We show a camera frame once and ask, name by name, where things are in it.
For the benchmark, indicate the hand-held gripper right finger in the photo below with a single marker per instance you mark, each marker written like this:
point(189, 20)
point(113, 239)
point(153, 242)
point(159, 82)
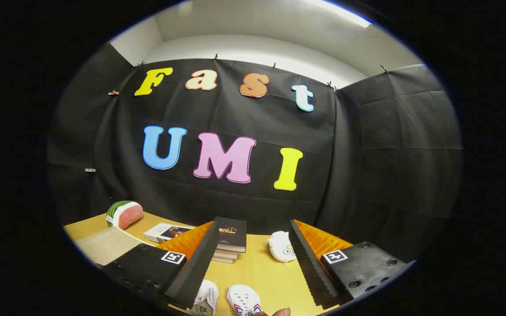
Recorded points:
point(308, 267)

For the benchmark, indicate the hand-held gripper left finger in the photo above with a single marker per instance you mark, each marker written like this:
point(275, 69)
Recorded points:
point(191, 276)

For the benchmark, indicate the white canvas shoe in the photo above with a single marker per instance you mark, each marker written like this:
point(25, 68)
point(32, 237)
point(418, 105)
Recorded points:
point(242, 296)
point(209, 292)

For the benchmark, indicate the beige fabric storage box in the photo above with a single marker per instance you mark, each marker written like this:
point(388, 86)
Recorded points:
point(103, 245)

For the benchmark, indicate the white plush toy with eyes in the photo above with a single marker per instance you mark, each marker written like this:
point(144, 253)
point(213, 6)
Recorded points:
point(281, 245)

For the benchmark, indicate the brown cover book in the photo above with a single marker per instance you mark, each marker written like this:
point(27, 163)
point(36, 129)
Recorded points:
point(223, 260)
point(226, 254)

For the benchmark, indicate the white cover book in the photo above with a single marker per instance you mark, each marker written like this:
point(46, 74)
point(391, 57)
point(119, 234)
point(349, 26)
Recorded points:
point(165, 231)

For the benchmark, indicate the dark cover book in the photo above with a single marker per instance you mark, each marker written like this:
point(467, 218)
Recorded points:
point(233, 232)

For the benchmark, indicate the watermelon slice plush toy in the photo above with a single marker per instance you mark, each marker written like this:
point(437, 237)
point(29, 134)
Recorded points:
point(125, 214)

